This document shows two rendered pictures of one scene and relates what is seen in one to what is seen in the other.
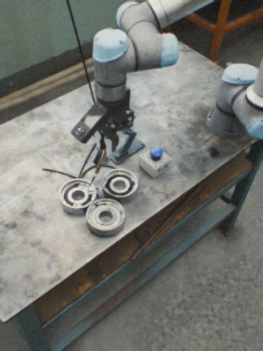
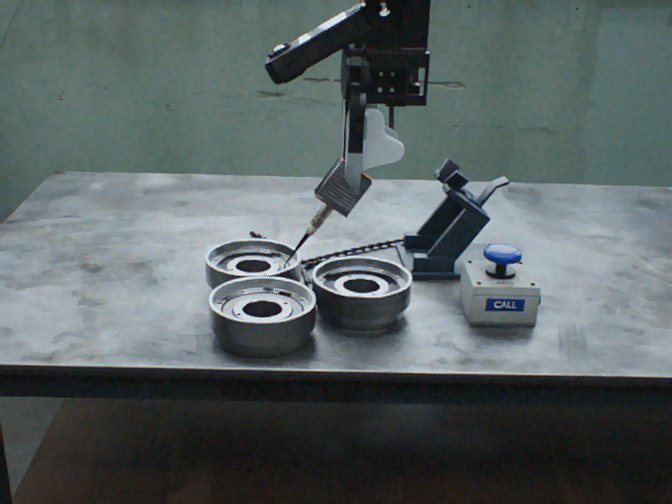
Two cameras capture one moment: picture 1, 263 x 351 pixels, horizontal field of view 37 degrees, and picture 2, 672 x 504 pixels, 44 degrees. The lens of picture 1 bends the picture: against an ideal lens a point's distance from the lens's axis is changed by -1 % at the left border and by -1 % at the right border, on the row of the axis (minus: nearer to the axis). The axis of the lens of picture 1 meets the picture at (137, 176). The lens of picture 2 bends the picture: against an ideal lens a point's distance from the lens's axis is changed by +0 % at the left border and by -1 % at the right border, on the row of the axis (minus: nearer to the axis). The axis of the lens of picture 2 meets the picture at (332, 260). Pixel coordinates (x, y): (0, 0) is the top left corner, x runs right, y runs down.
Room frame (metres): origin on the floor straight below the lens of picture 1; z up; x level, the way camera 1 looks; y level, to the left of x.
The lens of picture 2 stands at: (0.12, -0.48, 1.20)
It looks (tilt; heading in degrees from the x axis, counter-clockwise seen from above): 23 degrees down; 43
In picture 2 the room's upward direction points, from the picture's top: 2 degrees clockwise
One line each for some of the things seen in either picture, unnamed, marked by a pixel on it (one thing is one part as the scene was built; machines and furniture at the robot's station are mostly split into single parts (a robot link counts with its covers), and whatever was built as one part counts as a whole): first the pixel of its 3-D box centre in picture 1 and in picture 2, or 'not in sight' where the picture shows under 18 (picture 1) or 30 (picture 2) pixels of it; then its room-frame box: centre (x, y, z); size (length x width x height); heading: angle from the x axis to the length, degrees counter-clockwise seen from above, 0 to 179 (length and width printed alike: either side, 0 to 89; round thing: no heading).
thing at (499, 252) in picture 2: (156, 156); (500, 268); (0.83, -0.05, 0.85); 0.04 x 0.04 x 0.05
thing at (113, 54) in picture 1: (112, 57); not in sight; (0.77, 0.08, 1.23); 0.09 x 0.08 x 0.11; 112
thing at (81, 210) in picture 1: (78, 197); (253, 273); (0.68, 0.16, 0.82); 0.10 x 0.10 x 0.04
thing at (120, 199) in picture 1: (120, 186); (361, 293); (0.73, 0.05, 0.82); 0.10 x 0.10 x 0.04
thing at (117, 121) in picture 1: (112, 110); (381, 45); (0.77, 0.08, 1.07); 0.09 x 0.08 x 0.12; 138
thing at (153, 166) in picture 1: (156, 161); (503, 290); (0.84, -0.06, 0.82); 0.08 x 0.07 x 0.05; 135
